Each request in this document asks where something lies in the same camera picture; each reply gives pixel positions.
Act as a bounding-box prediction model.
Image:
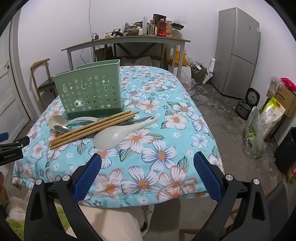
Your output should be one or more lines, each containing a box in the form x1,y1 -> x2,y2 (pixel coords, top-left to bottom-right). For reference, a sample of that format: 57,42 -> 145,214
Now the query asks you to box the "pink bag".
280,77 -> 296,92

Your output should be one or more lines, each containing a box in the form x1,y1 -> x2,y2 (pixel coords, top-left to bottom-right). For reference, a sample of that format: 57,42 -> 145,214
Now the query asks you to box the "person's shoe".
141,204 -> 155,233

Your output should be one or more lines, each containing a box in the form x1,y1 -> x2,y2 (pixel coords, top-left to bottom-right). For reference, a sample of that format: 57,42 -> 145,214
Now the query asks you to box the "red oil bottle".
157,16 -> 167,37

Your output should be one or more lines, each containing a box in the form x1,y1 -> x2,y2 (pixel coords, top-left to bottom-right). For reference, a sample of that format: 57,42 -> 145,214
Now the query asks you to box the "cardboard box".
266,86 -> 296,118

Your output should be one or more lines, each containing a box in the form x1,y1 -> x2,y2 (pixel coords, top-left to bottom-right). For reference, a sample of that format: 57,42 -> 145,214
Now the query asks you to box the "green and white rug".
0,197 -> 70,241

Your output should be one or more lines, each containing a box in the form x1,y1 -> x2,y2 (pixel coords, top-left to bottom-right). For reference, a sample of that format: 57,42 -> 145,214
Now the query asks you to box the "large white plastic spoon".
93,114 -> 159,149

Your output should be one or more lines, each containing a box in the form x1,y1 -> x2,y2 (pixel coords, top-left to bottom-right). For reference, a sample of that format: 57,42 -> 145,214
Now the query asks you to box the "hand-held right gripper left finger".
24,153 -> 102,241

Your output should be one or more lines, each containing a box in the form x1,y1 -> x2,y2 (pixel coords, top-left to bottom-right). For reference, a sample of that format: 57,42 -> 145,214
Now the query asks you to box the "yellow green sack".
260,96 -> 287,140

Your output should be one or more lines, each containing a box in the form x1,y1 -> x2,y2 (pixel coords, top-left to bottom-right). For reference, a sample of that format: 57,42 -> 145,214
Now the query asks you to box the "wooden chair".
31,58 -> 58,111

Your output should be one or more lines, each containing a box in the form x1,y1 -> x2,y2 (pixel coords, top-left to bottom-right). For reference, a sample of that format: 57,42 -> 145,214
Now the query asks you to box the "white plastic bag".
180,70 -> 196,91

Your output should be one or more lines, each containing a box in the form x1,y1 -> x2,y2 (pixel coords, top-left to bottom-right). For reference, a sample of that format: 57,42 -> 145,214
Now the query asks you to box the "blue floral blanket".
13,65 -> 225,207

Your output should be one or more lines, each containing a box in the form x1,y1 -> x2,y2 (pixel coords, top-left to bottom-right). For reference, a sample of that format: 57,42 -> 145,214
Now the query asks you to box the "grey table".
61,35 -> 191,77

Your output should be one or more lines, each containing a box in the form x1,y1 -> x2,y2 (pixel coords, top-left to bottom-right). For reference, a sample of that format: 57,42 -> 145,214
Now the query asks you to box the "silver fridge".
211,7 -> 261,100

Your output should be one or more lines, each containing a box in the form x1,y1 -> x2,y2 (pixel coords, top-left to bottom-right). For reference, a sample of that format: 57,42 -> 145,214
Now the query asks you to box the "black rice cooker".
235,88 -> 261,120

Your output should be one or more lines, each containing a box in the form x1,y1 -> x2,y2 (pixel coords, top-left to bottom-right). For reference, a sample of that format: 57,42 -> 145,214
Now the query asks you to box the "green perforated utensil holder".
53,60 -> 125,119

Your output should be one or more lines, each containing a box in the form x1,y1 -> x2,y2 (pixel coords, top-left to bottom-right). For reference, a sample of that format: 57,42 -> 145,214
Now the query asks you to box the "plastic bag of green vegetables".
243,107 -> 267,159

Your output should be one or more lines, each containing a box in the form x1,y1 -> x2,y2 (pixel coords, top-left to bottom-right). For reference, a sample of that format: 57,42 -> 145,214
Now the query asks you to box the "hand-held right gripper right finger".
193,151 -> 285,241

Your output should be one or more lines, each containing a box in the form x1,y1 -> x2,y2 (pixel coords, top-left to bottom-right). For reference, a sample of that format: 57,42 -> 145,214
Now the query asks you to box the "white board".
202,58 -> 216,84

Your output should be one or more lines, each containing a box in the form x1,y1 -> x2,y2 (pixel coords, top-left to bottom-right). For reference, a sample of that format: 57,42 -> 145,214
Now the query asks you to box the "black bin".
275,127 -> 296,173

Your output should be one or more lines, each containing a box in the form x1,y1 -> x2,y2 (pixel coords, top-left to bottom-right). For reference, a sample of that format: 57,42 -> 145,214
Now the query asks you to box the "small white plastic spoon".
48,115 -> 99,131

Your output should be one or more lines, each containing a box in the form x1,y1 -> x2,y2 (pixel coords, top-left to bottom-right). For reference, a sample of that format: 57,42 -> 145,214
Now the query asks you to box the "yellow plastic bag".
168,50 -> 188,68

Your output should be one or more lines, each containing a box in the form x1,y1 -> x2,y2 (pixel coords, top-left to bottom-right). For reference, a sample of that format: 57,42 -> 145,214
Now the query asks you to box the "person's leg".
79,204 -> 144,241

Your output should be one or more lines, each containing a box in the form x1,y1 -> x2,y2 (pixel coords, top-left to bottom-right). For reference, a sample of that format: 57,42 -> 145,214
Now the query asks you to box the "black charger with cable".
88,0 -> 100,40

